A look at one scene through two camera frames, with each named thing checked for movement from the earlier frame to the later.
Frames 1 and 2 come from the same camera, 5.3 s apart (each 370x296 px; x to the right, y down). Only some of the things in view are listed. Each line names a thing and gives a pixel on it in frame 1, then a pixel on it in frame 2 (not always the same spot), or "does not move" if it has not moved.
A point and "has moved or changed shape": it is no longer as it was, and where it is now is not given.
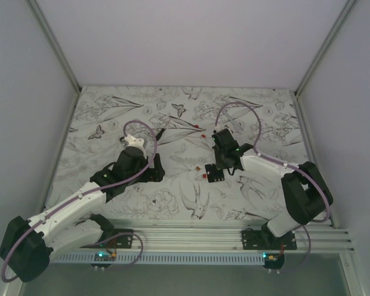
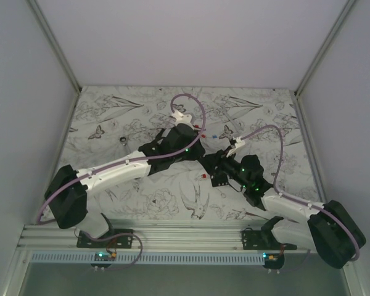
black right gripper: x=218 y=164 to x=217 y=159
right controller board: x=273 y=261 does not move
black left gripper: x=153 y=174 to x=198 y=152
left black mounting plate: x=121 y=238 does not move
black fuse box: x=214 y=174 has moved or changed shape
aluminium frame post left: x=56 y=45 does not move
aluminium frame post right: x=324 y=48 does not move
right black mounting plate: x=263 y=239 does not move
